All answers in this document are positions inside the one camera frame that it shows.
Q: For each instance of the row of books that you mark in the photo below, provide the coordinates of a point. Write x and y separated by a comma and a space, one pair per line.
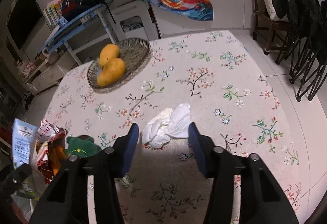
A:
52, 13

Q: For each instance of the red white snack wrapper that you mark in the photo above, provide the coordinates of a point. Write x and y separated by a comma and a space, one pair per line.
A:
50, 149

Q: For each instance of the black folding chairs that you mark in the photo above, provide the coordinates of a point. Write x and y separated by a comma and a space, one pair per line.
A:
307, 63

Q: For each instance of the cream tv stand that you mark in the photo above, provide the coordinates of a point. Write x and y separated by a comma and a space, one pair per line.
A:
47, 75

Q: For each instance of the yellow mango near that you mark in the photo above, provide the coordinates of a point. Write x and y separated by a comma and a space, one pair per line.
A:
111, 72

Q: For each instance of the green cloth toy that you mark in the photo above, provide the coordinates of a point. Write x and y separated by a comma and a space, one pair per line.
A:
82, 146

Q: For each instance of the white tissue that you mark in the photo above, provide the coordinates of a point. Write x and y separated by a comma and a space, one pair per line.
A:
168, 124

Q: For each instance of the yellow mango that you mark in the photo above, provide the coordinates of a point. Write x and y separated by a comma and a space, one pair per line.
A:
108, 52
111, 72

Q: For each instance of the pink kettlebell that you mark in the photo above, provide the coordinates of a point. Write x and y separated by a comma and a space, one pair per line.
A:
51, 57

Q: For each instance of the blue study desk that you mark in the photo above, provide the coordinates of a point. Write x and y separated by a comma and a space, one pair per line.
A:
61, 35

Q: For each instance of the white small cabinet appliance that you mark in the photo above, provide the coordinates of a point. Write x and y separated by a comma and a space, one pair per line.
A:
134, 20

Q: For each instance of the white printed paper leaflet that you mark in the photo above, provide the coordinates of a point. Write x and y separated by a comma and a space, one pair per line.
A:
22, 138

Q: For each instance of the woven wire fruit basket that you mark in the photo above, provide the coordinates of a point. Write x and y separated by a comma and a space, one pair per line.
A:
136, 54

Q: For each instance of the colourful hanging bag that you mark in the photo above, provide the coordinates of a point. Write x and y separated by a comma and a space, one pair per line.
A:
200, 10

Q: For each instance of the black jacket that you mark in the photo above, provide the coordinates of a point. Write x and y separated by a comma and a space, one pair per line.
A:
307, 18

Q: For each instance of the yellow mango far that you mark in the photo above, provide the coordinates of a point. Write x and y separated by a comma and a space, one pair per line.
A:
108, 52

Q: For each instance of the wooden chair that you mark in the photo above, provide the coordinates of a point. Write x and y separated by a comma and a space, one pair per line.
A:
264, 26

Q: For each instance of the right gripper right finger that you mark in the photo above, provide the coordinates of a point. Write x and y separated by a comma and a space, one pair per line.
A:
215, 163

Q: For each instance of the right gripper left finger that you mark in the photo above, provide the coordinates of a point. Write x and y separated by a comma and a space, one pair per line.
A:
115, 162

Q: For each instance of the black wall television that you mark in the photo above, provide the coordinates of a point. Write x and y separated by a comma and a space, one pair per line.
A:
24, 17

